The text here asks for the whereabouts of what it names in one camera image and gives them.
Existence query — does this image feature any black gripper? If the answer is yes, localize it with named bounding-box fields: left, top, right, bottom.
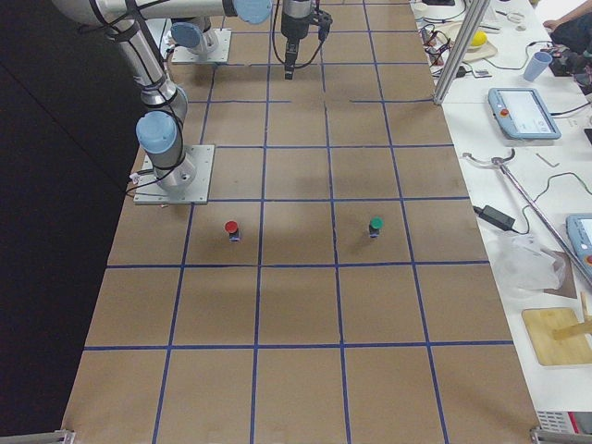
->
left=281, top=0, right=311, bottom=80

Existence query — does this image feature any red push button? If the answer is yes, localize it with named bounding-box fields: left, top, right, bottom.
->
left=224, top=220, right=241, bottom=242

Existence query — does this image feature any yellow lemon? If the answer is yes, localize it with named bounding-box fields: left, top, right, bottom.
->
left=469, top=31, right=487, bottom=49

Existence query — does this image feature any beige tray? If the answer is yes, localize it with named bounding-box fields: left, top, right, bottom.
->
left=436, top=22, right=498, bottom=62

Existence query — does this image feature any metal rod tool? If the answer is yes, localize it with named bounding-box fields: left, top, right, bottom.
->
left=461, top=148, right=591, bottom=286

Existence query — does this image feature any teach pendant tablet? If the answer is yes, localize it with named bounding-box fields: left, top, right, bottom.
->
left=487, top=88, right=561, bottom=141
left=566, top=213, right=591, bottom=278

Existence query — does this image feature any blue plastic cup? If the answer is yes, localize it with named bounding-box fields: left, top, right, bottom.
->
left=523, top=51, right=553, bottom=81

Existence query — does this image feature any black power adapter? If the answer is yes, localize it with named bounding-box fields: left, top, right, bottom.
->
left=473, top=205, right=515, bottom=231

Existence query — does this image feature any clear plastic bag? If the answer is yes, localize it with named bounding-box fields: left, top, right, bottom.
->
left=488, top=233, right=567, bottom=292

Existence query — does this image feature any wooden board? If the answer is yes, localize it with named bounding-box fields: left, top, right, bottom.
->
left=522, top=308, right=591, bottom=366

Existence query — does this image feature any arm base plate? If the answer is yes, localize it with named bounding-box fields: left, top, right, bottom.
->
left=133, top=144, right=215, bottom=204
left=171, top=28, right=231, bottom=65

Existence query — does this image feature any aluminium frame post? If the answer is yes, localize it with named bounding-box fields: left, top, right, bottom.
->
left=433, top=0, right=490, bottom=105

